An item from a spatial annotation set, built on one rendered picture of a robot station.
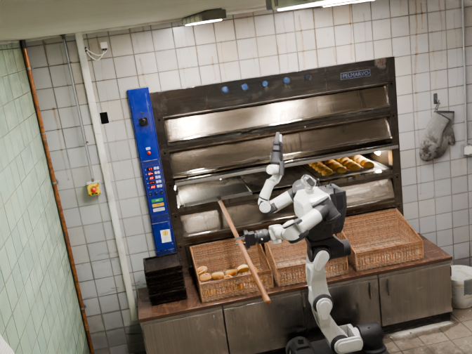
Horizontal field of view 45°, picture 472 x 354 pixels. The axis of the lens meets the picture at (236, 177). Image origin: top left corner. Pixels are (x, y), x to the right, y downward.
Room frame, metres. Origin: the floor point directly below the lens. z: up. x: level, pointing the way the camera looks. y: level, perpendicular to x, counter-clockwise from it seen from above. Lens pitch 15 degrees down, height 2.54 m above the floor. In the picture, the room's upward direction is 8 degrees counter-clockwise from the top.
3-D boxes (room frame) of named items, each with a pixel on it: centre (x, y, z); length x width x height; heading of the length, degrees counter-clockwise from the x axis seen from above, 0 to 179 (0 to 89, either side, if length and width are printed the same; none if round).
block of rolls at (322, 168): (4.95, -0.92, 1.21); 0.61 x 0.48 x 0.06; 8
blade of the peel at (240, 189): (4.53, 0.18, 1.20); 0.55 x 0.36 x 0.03; 98
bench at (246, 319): (4.14, -0.33, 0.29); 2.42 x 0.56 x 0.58; 98
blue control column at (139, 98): (5.22, 0.76, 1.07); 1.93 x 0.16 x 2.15; 8
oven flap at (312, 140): (4.44, -0.41, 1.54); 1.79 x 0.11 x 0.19; 98
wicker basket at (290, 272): (4.17, -0.45, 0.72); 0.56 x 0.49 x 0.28; 97
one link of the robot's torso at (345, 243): (3.57, -0.55, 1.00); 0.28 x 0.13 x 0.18; 98
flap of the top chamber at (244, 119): (4.44, -0.41, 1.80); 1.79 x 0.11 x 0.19; 98
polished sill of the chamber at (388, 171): (4.46, -0.40, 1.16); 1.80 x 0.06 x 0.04; 98
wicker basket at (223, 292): (4.10, 0.14, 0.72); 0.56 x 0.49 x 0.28; 99
